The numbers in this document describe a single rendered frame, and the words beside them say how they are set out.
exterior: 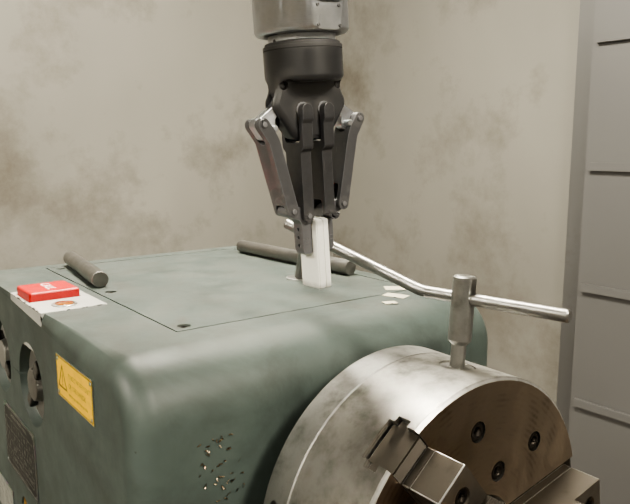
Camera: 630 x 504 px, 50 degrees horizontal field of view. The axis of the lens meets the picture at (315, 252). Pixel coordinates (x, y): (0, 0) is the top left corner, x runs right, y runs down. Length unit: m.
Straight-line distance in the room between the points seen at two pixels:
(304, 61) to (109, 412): 0.36
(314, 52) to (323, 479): 0.37
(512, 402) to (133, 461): 0.34
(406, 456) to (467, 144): 2.55
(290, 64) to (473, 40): 2.47
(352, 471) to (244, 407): 0.13
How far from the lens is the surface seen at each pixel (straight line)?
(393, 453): 0.57
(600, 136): 2.65
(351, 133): 0.68
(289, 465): 0.63
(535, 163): 2.85
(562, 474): 0.75
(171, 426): 0.61
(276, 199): 0.64
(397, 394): 0.61
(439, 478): 0.56
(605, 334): 2.71
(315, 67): 0.62
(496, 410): 0.64
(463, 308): 0.63
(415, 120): 3.24
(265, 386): 0.65
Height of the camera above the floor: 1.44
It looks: 9 degrees down
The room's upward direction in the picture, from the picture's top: straight up
